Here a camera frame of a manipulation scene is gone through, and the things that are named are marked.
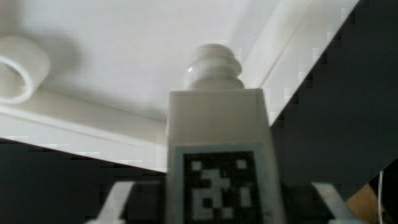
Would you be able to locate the white leg with tags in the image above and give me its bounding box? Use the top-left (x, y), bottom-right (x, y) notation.
top-left (165, 44), bottom-right (286, 224)

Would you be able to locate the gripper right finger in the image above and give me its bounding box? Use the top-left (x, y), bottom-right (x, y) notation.
top-left (313, 182), bottom-right (368, 224)

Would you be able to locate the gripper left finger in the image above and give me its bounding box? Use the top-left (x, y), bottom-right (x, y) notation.
top-left (85, 181), bottom-right (135, 224)

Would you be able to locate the white square tabletop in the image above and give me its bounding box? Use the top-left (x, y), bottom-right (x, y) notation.
top-left (0, 0), bottom-right (359, 170)

